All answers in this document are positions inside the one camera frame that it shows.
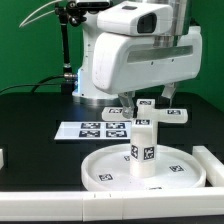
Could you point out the white front fence bar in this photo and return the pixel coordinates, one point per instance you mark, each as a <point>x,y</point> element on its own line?
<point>95,206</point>

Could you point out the white block at left edge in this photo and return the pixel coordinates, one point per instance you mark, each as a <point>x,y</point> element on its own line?
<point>1,159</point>

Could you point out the white round table top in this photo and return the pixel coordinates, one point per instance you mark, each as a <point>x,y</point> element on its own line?
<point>124,167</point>

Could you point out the white marker sheet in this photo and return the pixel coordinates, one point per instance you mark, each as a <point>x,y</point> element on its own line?
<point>93,131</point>

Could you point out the white fence bar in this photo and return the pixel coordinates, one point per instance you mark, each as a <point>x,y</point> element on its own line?
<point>214,168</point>
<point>95,206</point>

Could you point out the white cross-shaped table base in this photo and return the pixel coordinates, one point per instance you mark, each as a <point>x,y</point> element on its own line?
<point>146,110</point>

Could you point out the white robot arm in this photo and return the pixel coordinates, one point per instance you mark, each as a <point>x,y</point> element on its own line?
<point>181,23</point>

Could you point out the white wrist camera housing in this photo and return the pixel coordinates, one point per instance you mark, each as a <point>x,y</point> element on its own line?
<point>136,19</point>

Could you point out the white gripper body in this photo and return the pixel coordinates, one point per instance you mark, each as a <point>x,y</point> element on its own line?
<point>123,64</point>

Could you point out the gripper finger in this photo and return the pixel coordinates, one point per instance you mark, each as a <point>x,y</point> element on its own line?
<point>126,99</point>
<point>168,93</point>

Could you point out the white right fence bar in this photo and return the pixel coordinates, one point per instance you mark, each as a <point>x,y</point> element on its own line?
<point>214,168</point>

